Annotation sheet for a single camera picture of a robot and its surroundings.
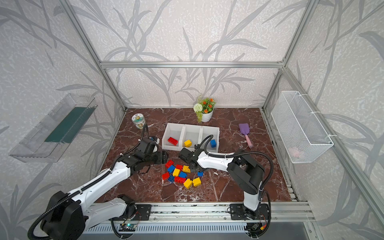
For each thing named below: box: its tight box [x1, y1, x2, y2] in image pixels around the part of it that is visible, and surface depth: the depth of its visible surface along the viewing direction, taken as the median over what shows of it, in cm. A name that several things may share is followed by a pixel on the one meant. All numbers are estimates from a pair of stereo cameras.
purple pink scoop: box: [238, 123, 253, 149], surface depth 107 cm
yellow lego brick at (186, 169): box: [182, 165, 191, 173], surface depth 89 cm
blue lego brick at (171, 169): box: [167, 165, 176, 173], surface depth 88 cm
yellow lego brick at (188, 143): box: [184, 139, 193, 148], surface depth 99 cm
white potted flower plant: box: [193, 98, 216, 124], surface depth 104 cm
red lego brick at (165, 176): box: [161, 172, 170, 180], surface depth 86 cm
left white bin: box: [162, 122, 186, 151], surface depth 101 cm
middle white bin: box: [179, 124, 203, 152], surface depth 101 cm
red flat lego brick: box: [174, 176, 186, 184], surface depth 84 cm
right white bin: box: [198, 125, 220, 153], surface depth 99 cm
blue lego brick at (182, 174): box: [179, 171, 188, 178], surface depth 87 cm
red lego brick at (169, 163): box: [165, 159, 175, 168], surface depth 91 cm
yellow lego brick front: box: [183, 178, 193, 189], surface depth 83 cm
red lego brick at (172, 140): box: [167, 136, 179, 146], surface depth 101 cm
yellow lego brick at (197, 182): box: [192, 177, 202, 187], surface depth 84 cm
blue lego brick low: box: [168, 175, 175, 183], surface depth 86 cm
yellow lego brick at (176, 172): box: [172, 168, 181, 177], surface depth 86 cm
